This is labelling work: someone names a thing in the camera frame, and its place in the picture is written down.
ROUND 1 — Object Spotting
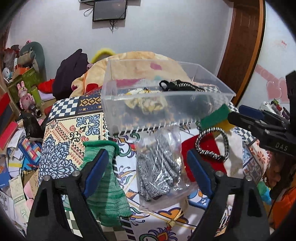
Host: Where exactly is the bag of grey cords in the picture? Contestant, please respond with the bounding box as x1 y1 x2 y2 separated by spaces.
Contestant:
136 125 194 212

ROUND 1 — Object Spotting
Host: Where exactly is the green cardboard box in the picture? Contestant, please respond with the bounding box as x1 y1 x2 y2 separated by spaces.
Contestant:
7 67 44 108

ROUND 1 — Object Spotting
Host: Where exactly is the green yellow sponge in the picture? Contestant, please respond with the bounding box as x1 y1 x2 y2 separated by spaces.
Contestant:
200 104 234 132

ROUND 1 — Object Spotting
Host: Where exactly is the small black wall monitor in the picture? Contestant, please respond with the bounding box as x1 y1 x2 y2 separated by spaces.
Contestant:
92 0 127 22

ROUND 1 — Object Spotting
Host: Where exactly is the yellow fleece blanket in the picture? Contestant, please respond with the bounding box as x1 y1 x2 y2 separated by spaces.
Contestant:
70 51 191 97

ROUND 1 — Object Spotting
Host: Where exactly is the red felt cloth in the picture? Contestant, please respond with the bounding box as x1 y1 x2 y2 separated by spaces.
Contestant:
181 133 226 182

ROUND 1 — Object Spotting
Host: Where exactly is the pink bunny plush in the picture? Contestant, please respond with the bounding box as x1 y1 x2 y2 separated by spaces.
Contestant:
17 81 35 111

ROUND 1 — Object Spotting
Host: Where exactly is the dark purple jacket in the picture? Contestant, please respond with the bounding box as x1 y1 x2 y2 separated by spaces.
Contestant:
52 49 89 100

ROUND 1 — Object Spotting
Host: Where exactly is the black chain-pattern pouch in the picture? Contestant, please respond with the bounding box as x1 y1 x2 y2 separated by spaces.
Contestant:
158 79 215 117

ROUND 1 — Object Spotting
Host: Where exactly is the black white braided cord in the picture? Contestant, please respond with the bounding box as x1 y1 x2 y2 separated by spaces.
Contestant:
195 126 230 162

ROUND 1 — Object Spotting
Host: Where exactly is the brown wooden door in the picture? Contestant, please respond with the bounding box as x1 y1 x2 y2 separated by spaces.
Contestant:
217 0 266 105

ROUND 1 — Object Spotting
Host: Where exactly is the patterned patchwork tablecloth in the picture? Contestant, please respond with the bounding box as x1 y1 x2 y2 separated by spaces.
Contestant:
38 84 271 241

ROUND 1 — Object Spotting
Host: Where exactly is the green knitted glove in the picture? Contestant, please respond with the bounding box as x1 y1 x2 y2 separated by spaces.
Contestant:
80 140 132 227

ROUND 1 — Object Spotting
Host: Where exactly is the clear plastic storage box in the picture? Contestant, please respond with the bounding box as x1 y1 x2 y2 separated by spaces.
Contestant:
101 60 235 135

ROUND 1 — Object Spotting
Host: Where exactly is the yellow fuzzy hoop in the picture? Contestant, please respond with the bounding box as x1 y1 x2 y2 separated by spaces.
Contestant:
89 48 115 64

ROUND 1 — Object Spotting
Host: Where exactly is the red box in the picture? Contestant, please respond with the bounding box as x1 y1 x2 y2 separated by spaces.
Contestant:
1 93 18 150

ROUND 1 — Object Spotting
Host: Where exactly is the floral fabric scrunchie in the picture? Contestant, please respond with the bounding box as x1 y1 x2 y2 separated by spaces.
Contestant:
125 87 168 115

